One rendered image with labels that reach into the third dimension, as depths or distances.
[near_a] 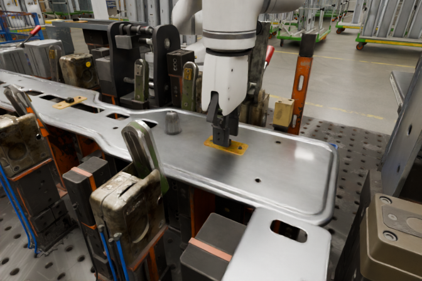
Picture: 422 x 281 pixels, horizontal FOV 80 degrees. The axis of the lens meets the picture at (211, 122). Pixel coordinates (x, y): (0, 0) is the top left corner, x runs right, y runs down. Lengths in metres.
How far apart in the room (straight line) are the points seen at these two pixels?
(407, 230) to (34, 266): 0.73
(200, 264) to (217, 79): 0.25
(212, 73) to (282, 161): 0.20
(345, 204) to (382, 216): 0.56
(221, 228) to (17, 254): 0.58
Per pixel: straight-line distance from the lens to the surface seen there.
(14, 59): 1.34
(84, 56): 0.96
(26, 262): 0.81
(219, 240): 0.37
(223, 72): 0.39
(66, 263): 0.76
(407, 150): 0.40
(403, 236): 0.33
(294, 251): 0.35
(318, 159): 0.50
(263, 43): 0.56
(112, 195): 0.35
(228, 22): 0.38
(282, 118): 0.56
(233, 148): 0.49
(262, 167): 0.45
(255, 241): 0.35
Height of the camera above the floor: 1.27
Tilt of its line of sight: 28 degrees down
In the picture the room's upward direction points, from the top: straight up
